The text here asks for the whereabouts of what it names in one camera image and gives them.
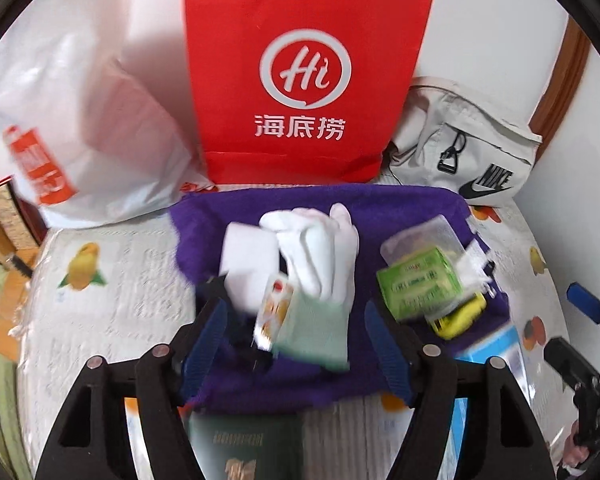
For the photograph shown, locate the yellow black pouch bag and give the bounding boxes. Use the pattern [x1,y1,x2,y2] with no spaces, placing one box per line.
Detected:
[429,292,486,340]

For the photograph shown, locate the green tissue packet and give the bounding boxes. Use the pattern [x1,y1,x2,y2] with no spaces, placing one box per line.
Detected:
[376,246,463,321]

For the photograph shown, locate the fruit pattern small packet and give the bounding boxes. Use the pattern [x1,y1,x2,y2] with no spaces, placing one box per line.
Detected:
[253,274,296,351]

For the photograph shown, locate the white cloth gloves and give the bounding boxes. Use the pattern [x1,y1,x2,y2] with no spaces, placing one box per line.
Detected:
[259,203,360,311]

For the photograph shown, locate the person's right hand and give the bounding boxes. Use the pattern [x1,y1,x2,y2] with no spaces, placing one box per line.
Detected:
[562,420,590,468]

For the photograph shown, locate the purple towel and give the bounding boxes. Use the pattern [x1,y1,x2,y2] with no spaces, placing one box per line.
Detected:
[168,183,512,415]

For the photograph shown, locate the green mesh pouch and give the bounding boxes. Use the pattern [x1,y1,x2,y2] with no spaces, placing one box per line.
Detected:
[273,290,350,373]

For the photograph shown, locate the blue tissue pack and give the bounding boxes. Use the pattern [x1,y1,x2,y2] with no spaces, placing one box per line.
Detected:
[451,324,530,458]

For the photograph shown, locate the dark green box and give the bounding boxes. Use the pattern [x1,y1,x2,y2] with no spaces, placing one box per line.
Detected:
[187,414,303,480]

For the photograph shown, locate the clear plastic wrapper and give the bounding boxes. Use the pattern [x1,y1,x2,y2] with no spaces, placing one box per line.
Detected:
[380,214,492,292]

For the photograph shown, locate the wooden side table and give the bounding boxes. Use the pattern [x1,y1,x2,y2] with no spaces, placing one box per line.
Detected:
[0,263,32,363]

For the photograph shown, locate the beige Nike waist bag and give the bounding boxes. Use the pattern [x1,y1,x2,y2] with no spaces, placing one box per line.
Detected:
[378,77,542,207]

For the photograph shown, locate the brown patterned book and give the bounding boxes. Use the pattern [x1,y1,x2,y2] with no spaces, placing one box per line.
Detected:
[0,177,47,250]

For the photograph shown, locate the white Miniso plastic bag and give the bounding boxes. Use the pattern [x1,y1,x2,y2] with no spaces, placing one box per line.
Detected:
[0,0,209,229]

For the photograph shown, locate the red Haidilao paper bag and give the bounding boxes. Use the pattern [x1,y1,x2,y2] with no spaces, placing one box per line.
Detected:
[184,0,432,184]

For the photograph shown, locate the brown wooden door frame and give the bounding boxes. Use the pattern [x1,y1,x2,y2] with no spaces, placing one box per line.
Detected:
[529,18,591,162]

